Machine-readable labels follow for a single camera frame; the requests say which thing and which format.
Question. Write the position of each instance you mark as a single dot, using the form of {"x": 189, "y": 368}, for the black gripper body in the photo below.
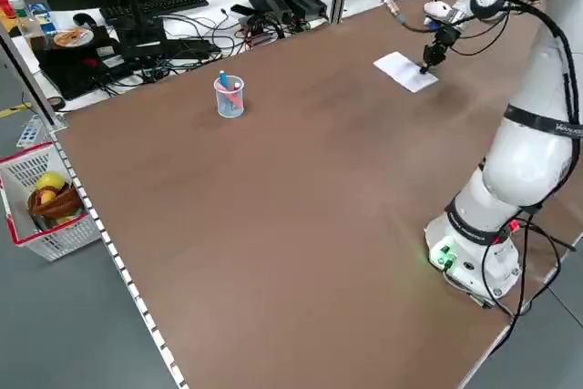
{"x": 445, "y": 37}

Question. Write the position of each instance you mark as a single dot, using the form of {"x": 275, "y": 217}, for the white A4 paper sheet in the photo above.
{"x": 403, "y": 71}

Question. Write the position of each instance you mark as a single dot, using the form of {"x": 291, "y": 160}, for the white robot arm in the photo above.
{"x": 528, "y": 156}

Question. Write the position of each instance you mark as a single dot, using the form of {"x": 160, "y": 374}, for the black power supply unit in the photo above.
{"x": 268, "y": 2}
{"x": 303, "y": 2}

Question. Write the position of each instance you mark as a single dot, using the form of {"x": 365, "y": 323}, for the red marker pen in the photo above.
{"x": 237, "y": 86}

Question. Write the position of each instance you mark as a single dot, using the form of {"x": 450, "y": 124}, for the orange marker pen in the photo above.
{"x": 234, "y": 98}

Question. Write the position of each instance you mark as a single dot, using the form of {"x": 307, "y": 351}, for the clear plastic pen cup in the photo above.
{"x": 230, "y": 104}

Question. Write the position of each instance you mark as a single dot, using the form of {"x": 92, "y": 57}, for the blue marker pen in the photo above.
{"x": 223, "y": 79}

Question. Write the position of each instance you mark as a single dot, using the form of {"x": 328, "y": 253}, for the black keyboard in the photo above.
{"x": 173, "y": 2}

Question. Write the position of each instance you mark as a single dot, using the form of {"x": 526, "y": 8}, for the black computer mouse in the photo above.
{"x": 84, "y": 18}

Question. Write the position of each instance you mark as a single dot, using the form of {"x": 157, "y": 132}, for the black flat case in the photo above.
{"x": 77, "y": 70}

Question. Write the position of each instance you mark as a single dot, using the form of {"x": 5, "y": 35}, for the orange and white disc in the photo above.
{"x": 70, "y": 37}

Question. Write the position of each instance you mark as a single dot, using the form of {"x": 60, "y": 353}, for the black tape roll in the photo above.
{"x": 55, "y": 103}

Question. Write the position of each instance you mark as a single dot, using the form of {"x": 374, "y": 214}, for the yellow fruit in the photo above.
{"x": 50, "y": 179}

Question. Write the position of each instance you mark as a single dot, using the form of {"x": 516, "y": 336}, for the brown woven bowl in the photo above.
{"x": 59, "y": 207}

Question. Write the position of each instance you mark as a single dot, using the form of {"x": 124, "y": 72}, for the white basket with red rim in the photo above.
{"x": 50, "y": 238}

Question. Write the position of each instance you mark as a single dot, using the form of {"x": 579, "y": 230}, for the white notched edge rail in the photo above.
{"x": 118, "y": 266}

